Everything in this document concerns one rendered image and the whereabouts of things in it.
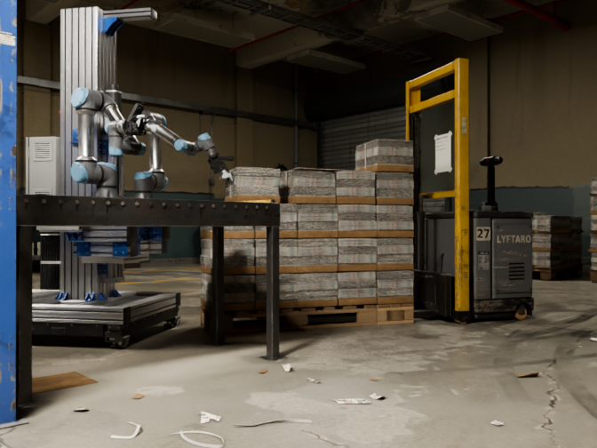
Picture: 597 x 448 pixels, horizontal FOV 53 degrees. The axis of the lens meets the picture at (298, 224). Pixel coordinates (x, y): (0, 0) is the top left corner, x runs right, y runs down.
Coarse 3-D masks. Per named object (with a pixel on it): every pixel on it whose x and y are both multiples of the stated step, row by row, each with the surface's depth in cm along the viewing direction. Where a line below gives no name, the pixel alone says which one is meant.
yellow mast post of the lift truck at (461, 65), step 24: (456, 72) 421; (456, 96) 421; (456, 120) 421; (456, 144) 421; (456, 168) 421; (456, 192) 421; (456, 216) 421; (456, 240) 421; (456, 264) 421; (456, 288) 421
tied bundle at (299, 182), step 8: (288, 176) 415; (296, 176) 399; (304, 176) 401; (312, 176) 403; (320, 176) 405; (328, 176) 407; (280, 184) 431; (288, 184) 414; (296, 184) 400; (304, 184) 402; (312, 184) 404; (320, 184) 406; (328, 184) 408; (280, 192) 430; (288, 192) 415; (296, 192) 400; (304, 192) 401; (312, 192) 403; (320, 192) 405; (328, 192) 407
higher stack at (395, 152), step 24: (384, 144) 421; (408, 144) 427; (384, 192) 421; (408, 192) 427; (384, 216) 420; (408, 216) 427; (384, 240) 420; (408, 240) 426; (384, 288) 420; (408, 288) 426; (384, 312) 420; (408, 312) 426
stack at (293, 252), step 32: (288, 224) 397; (320, 224) 405; (352, 224) 412; (224, 256) 383; (256, 256) 389; (288, 256) 397; (320, 256) 405; (352, 256) 412; (224, 288) 384; (256, 288) 391; (288, 288) 397; (320, 288) 404; (352, 288) 412; (224, 320) 383; (256, 320) 425; (288, 320) 397
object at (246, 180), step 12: (240, 168) 387; (252, 168) 390; (264, 168) 393; (240, 180) 388; (252, 180) 391; (264, 180) 394; (276, 180) 396; (240, 192) 388; (252, 192) 391; (264, 192) 393; (276, 192) 396
